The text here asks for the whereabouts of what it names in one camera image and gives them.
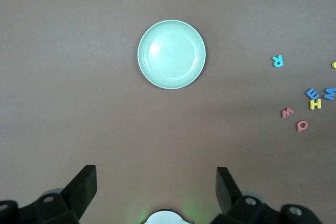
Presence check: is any blue foam lowercase m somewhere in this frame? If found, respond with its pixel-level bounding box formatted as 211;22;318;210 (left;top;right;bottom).
304;87;320;100

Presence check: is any blue foam capital M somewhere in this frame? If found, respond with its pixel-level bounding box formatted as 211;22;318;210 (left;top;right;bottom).
322;87;336;101

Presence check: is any pale green round plate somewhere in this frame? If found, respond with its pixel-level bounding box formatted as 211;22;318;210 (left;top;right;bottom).
137;19;207;90

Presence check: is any pink foam letter Q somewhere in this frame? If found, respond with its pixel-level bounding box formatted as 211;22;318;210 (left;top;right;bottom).
295;120;309;132

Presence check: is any teal foam letter R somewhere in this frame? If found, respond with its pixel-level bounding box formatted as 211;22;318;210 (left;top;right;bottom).
271;55;284;68

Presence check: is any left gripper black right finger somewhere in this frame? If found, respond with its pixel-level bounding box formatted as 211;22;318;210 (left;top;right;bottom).
209;167;283;224

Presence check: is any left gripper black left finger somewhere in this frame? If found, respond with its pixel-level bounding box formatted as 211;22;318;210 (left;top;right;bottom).
18;165;97;224

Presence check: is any pink foam letter w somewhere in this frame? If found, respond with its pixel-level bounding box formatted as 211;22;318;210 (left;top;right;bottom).
280;107;295;119

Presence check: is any yellow foam letter H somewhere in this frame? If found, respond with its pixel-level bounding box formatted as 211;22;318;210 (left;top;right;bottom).
309;98;322;110

